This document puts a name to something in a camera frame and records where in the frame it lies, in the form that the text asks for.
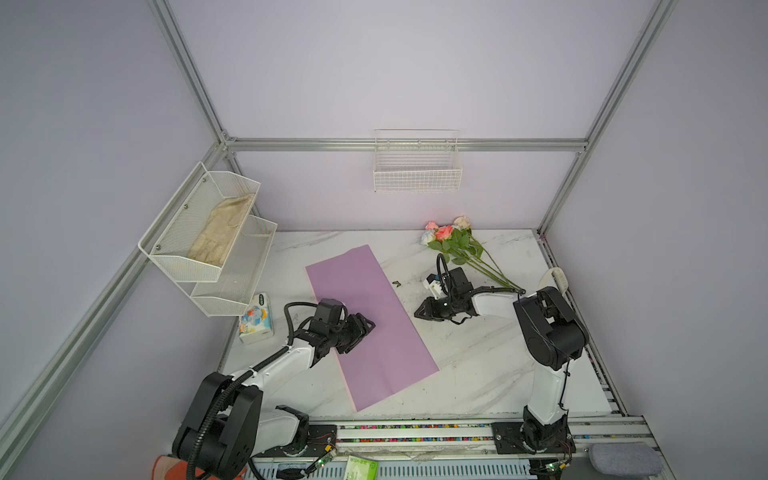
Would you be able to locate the purple pink wrapping paper sheet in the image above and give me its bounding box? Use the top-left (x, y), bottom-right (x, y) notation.
top-left (305, 244), bottom-right (440, 413)

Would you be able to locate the cream fake rose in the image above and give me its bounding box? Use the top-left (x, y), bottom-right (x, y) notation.
top-left (451, 216), bottom-right (526, 295)

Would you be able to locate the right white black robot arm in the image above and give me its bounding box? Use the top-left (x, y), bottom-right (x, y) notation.
top-left (414, 267), bottom-right (590, 453)

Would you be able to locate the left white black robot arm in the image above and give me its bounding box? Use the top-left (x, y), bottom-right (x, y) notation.
top-left (172, 299), bottom-right (376, 479)

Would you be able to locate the red pink fake rose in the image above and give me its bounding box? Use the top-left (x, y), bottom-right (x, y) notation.
top-left (424, 220), bottom-right (523, 295)

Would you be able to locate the white blue fake flower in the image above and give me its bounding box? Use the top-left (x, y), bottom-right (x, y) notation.
top-left (420, 230), bottom-right (436, 246)

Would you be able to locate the colourful tissue pack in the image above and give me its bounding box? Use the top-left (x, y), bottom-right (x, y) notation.
top-left (238, 292), bottom-right (274, 345)

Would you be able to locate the cream ribbon strip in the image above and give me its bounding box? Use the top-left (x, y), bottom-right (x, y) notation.
top-left (537, 267), bottom-right (569, 295)

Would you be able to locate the lower white mesh shelf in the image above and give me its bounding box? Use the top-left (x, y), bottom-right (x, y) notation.
top-left (190, 215), bottom-right (277, 317)

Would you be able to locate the white mesh shelf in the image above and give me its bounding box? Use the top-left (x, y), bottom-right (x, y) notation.
top-left (138, 163), bottom-right (260, 283)
top-left (190, 215), bottom-right (277, 317)

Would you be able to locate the green white label card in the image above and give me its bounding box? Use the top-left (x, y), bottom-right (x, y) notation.
top-left (343, 456), bottom-right (379, 480)

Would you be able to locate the beige cloth in shelf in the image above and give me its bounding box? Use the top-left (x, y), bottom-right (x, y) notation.
top-left (188, 194), bottom-right (255, 267)

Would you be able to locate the upper white mesh shelf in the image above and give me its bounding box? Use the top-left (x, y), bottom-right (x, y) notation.
top-left (138, 163), bottom-right (260, 283)

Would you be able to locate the orange rubber glove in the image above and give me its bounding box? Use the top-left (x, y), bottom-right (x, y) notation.
top-left (151, 456), bottom-right (187, 480)

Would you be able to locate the grey foam pad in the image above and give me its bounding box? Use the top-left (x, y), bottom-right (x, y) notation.
top-left (588, 443), bottom-right (663, 478)

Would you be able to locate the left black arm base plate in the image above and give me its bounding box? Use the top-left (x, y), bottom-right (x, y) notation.
top-left (256, 424), bottom-right (338, 458)

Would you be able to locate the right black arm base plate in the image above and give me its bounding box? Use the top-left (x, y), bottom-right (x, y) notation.
top-left (491, 417), bottom-right (575, 455)

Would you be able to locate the white wire wall basket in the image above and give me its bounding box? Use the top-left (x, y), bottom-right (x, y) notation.
top-left (373, 129), bottom-right (463, 193)

